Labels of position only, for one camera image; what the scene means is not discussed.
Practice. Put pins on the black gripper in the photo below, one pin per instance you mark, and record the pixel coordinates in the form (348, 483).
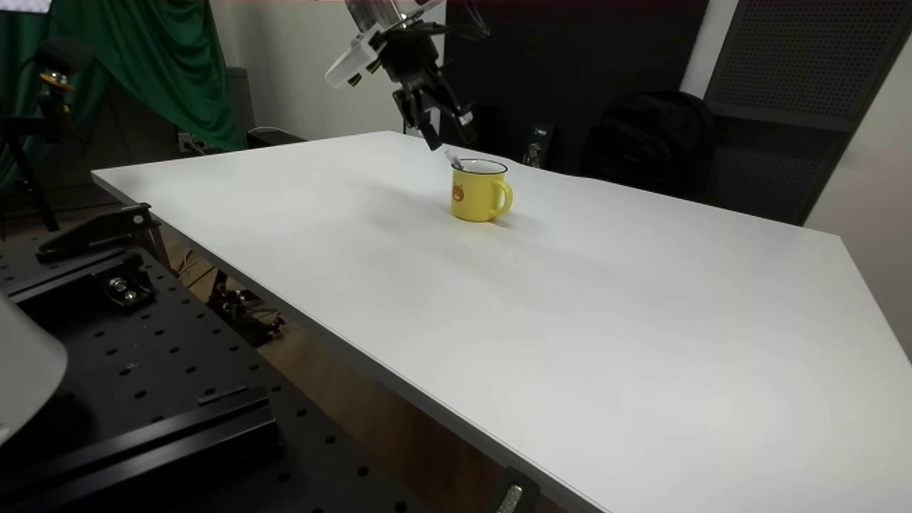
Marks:
(414, 59)

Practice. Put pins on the yellow glass cup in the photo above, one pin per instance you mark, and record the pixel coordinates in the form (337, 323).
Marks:
(475, 198)

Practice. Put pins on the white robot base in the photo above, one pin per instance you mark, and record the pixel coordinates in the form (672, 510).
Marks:
(23, 372)

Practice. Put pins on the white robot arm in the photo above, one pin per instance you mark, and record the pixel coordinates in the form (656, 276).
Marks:
(394, 10)

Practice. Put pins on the dark bottle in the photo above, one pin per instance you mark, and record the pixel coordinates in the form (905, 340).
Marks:
(538, 145)

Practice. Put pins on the black backpack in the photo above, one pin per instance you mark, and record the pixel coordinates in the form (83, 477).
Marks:
(650, 142)

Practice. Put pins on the small black table clamp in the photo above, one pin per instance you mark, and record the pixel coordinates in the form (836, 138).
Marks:
(243, 309)

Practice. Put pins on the green curtain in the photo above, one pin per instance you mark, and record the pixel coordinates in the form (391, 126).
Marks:
(157, 58)

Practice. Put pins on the small black metal fitting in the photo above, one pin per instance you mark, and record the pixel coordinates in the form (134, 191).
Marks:
(129, 289)

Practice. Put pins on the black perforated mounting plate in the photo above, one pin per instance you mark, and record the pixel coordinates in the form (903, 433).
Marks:
(173, 359)

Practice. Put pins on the large black table clamp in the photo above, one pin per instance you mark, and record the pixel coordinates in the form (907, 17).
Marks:
(90, 230)

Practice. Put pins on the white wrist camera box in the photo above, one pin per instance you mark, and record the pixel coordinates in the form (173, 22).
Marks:
(354, 58)

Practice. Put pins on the black wall panel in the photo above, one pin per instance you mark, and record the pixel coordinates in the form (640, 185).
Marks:
(570, 67)

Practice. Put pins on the dark grey wall panel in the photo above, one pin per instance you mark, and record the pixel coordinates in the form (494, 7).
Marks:
(800, 104)

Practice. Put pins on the silver metal bracket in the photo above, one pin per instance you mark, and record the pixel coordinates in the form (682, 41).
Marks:
(511, 496)

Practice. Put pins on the black camera on tripod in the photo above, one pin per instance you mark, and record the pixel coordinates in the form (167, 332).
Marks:
(56, 79)

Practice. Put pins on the black metal rail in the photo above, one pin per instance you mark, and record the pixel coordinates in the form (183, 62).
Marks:
(144, 441)

